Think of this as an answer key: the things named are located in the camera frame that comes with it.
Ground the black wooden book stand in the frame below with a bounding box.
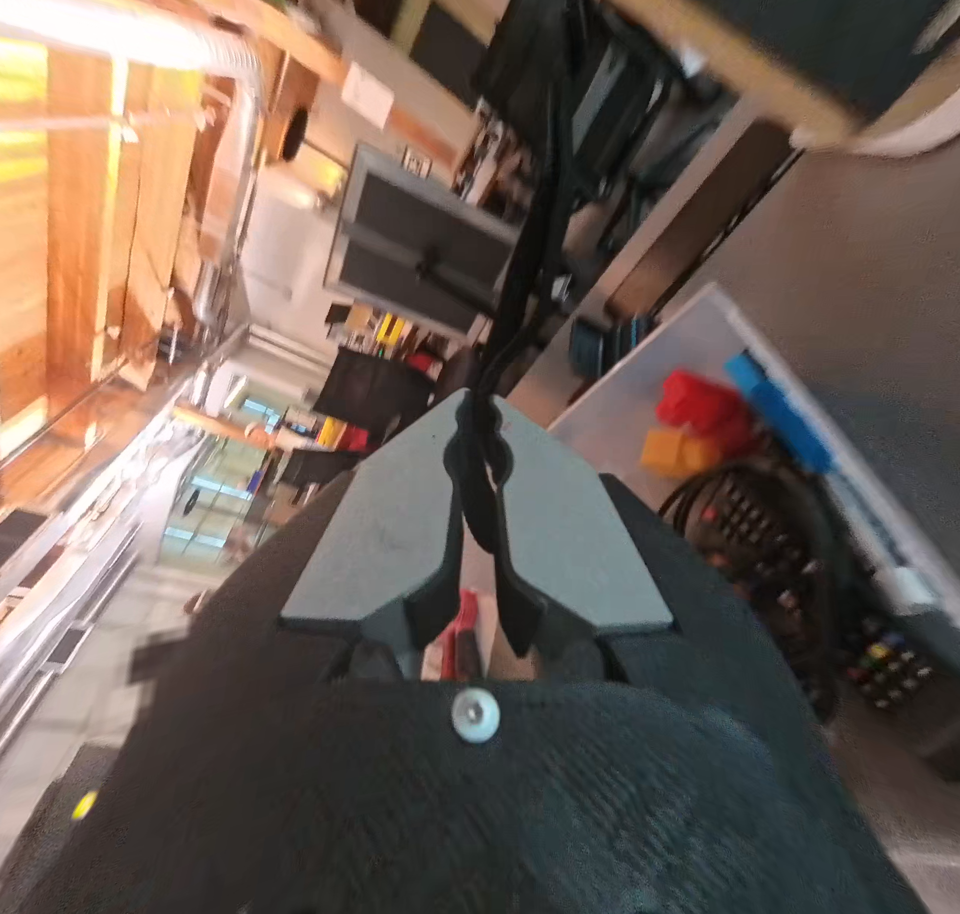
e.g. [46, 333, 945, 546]
[600, 0, 960, 153]

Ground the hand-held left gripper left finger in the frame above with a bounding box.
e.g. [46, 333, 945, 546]
[279, 389, 471, 652]

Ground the clear plastic storage bin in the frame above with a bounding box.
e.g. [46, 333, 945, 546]
[547, 282, 954, 720]

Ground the orange block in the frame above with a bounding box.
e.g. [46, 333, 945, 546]
[639, 426, 721, 478]

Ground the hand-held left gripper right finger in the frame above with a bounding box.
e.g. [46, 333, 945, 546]
[487, 395, 675, 657]

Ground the silver ventilation duct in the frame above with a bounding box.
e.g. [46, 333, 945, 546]
[191, 29, 267, 330]

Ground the black hanging jacket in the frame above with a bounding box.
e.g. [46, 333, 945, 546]
[472, 0, 579, 150]

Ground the blue box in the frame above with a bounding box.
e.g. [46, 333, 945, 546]
[723, 351, 837, 474]

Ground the black strap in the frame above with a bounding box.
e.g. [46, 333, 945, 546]
[450, 77, 579, 555]

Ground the grey framed dark panel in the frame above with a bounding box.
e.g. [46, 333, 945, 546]
[322, 145, 526, 337]

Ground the red block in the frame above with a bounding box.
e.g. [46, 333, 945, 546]
[656, 370, 759, 442]

